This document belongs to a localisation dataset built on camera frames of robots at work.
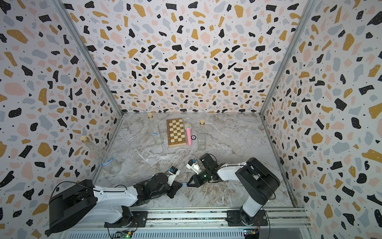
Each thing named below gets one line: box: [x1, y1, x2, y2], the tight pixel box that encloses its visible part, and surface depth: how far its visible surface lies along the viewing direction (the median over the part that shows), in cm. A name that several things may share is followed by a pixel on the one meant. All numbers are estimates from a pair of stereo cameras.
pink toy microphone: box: [184, 122, 192, 146], surface depth 109 cm
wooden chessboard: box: [166, 117, 187, 148], surface depth 108 cm
